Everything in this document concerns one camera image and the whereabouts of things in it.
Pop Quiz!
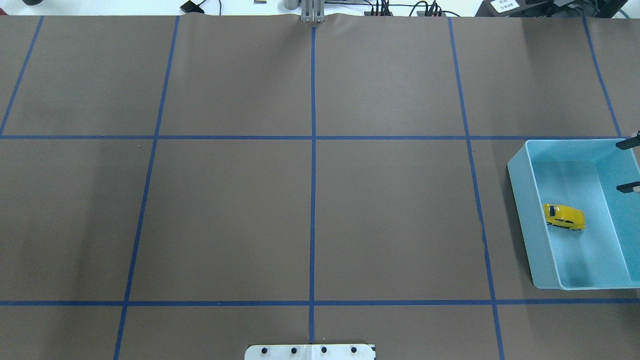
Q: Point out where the light blue plastic bin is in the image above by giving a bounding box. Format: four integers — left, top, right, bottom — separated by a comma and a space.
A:
507, 139, 640, 291

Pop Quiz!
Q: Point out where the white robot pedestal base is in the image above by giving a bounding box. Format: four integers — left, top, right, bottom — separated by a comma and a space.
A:
244, 343, 377, 360

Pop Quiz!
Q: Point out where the yellow beetle toy car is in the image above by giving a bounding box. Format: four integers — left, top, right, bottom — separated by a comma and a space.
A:
542, 203, 586, 231

